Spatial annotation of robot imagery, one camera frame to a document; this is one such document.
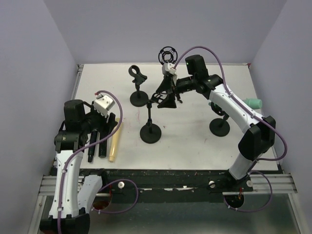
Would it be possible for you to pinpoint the right round base stand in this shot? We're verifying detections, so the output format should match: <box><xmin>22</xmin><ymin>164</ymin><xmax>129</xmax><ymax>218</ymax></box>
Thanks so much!
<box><xmin>209</xmin><ymin>102</ymin><xmax>230</xmax><ymax>137</ymax></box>

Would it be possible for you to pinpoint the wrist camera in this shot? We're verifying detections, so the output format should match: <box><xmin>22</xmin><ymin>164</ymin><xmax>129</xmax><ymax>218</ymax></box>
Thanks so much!
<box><xmin>93</xmin><ymin>95</ymin><xmax>115</xmax><ymax>117</ymax></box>
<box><xmin>162</xmin><ymin>63</ymin><xmax>177</xmax><ymax>83</ymax></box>

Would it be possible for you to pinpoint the black tripod microphone stand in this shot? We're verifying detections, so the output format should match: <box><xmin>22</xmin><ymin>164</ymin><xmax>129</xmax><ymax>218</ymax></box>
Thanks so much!
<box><xmin>158</xmin><ymin>46</ymin><xmax>178</xmax><ymax>65</ymax></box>

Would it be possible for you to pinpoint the edge microphone stand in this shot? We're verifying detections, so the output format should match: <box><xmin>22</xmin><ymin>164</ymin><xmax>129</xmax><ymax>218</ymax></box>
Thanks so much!
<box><xmin>140</xmin><ymin>93</ymin><xmax>164</xmax><ymax>144</ymax></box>

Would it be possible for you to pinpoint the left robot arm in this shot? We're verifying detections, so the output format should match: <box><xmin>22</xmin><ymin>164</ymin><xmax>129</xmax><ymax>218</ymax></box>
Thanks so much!
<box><xmin>39</xmin><ymin>96</ymin><xmax>117</xmax><ymax>234</ymax></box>

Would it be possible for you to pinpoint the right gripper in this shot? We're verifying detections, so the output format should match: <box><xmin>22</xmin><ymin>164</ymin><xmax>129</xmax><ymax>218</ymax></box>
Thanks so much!
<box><xmin>156</xmin><ymin>76</ymin><xmax>196</xmax><ymax>109</ymax></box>

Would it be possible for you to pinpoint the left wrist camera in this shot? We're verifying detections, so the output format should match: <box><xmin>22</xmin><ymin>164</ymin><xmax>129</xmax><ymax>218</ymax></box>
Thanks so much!
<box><xmin>93</xmin><ymin>95</ymin><xmax>115</xmax><ymax>117</ymax></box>

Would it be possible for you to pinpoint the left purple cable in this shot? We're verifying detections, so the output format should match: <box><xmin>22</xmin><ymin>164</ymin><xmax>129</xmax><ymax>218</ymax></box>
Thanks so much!
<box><xmin>57</xmin><ymin>90</ymin><xmax>139</xmax><ymax>234</ymax></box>

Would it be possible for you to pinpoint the black glitter microphone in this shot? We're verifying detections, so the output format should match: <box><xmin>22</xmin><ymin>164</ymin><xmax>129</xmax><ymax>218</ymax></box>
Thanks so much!
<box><xmin>98</xmin><ymin>131</ymin><xmax>108</xmax><ymax>158</ymax></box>

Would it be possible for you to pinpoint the black mounting rail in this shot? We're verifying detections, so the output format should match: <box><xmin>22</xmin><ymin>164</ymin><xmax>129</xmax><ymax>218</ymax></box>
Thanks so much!
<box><xmin>74</xmin><ymin>169</ymin><xmax>253</xmax><ymax>204</ymax></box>

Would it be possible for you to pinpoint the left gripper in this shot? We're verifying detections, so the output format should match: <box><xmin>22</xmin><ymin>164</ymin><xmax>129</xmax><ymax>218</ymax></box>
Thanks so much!
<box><xmin>81</xmin><ymin>100</ymin><xmax>118</xmax><ymax>135</ymax></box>

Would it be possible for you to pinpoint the gold microphone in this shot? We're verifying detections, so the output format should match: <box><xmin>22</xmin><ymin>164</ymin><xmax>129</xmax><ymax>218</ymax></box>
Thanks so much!
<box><xmin>107</xmin><ymin>123</ymin><xmax>123</xmax><ymax>163</ymax></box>

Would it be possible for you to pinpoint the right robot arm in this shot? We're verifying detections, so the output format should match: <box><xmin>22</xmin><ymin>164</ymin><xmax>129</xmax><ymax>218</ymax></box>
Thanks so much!
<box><xmin>156</xmin><ymin>55</ymin><xmax>276</xmax><ymax>191</ymax></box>

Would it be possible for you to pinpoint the round base microphone stand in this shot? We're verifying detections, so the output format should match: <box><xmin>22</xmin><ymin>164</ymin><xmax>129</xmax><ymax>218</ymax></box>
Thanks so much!
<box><xmin>128</xmin><ymin>65</ymin><xmax>149</xmax><ymax>107</ymax></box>

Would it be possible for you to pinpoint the teal microphone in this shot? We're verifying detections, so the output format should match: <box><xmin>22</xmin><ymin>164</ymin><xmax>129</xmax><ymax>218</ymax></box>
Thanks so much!
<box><xmin>210</xmin><ymin>98</ymin><xmax>262</xmax><ymax>111</ymax></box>

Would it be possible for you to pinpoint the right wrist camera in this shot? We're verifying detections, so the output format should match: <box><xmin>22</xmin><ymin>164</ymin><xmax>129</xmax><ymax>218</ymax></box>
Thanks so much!
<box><xmin>162</xmin><ymin>63</ymin><xmax>177</xmax><ymax>83</ymax></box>

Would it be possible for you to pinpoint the small black microphone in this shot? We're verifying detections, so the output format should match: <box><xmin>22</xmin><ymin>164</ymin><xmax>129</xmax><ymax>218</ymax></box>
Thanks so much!
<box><xmin>87</xmin><ymin>130</ymin><xmax>98</xmax><ymax>163</ymax></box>

